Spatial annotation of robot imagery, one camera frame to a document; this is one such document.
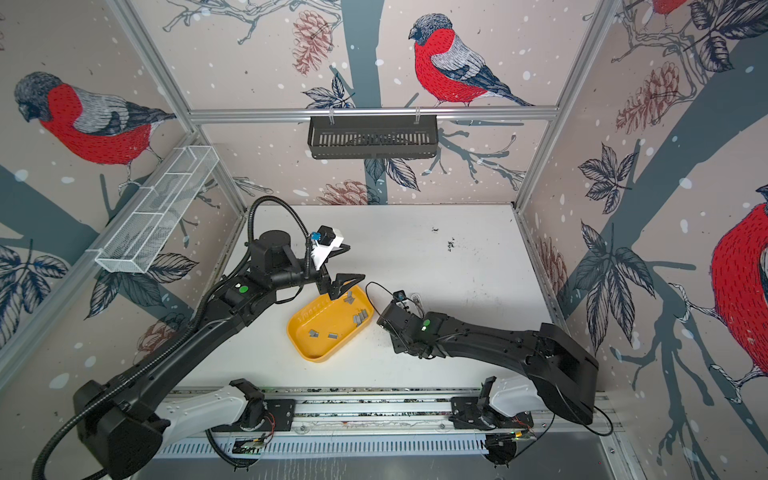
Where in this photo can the black wall basket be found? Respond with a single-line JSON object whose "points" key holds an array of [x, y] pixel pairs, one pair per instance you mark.
{"points": [[373, 137]]}

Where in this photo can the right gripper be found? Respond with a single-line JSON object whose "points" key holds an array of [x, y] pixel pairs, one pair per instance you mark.
{"points": [[396, 342]]}

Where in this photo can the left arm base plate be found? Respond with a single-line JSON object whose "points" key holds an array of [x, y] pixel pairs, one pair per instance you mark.
{"points": [[273, 415]]}

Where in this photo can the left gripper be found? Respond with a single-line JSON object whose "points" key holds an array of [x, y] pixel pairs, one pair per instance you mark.
{"points": [[335, 287]]}

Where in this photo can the aluminium mounting rail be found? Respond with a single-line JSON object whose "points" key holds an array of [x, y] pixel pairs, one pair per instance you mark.
{"points": [[319, 411]]}

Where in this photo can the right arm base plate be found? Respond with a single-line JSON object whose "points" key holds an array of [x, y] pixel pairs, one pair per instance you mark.
{"points": [[467, 414]]}

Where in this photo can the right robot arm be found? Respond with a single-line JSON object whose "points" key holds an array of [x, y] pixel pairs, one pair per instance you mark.
{"points": [[562, 373]]}

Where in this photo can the white wire mesh shelf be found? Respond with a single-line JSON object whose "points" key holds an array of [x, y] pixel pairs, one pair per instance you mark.
{"points": [[140, 238]]}

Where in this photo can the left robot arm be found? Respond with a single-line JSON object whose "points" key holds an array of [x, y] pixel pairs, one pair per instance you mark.
{"points": [[118, 421]]}

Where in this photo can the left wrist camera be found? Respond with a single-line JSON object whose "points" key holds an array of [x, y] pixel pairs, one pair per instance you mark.
{"points": [[326, 242]]}

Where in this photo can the yellow plastic tray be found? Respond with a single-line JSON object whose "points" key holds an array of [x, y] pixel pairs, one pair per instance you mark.
{"points": [[327, 316]]}

